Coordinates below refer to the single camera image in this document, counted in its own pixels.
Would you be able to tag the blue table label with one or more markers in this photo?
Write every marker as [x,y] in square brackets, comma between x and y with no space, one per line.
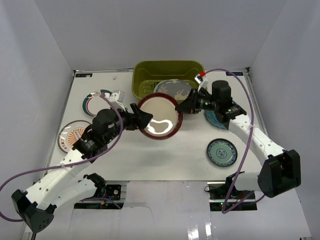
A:
[236,73]
[83,75]

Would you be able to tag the grey reindeer plate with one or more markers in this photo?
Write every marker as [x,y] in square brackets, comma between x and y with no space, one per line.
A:
[175,88]

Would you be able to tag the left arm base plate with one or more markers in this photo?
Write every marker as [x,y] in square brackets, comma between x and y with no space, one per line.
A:
[107,198]

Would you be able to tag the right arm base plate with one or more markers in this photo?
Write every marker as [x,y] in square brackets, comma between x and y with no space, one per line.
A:
[217,196]

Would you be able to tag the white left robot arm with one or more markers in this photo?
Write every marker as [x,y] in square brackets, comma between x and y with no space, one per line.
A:
[36,204]

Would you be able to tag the olive green plastic bin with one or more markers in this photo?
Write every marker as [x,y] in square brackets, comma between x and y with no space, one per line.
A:
[147,74]

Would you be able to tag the left blue table label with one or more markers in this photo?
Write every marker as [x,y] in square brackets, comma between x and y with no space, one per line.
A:
[83,75]

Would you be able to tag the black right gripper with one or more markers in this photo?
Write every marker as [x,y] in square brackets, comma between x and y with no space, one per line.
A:
[191,102]

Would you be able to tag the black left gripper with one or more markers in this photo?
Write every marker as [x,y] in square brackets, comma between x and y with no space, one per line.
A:
[135,117]

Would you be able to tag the orange sunburst plate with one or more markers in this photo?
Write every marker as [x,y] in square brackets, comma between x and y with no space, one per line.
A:
[70,133]

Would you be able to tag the white plate teal rim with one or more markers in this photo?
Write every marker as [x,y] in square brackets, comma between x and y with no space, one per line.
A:
[93,103]

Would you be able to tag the dark red rimmed plate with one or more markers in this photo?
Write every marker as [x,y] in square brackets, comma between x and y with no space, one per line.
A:
[166,120]

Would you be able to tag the small blue white plate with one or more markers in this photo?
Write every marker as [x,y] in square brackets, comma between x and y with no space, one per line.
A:
[221,152]

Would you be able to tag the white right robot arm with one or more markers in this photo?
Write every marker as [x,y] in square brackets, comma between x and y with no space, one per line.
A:
[281,169]

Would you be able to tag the teal scalloped plate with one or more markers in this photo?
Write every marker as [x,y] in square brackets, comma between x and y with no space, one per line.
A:
[212,119]

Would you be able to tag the right blue table label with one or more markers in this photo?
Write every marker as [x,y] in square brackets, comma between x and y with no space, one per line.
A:
[236,73]

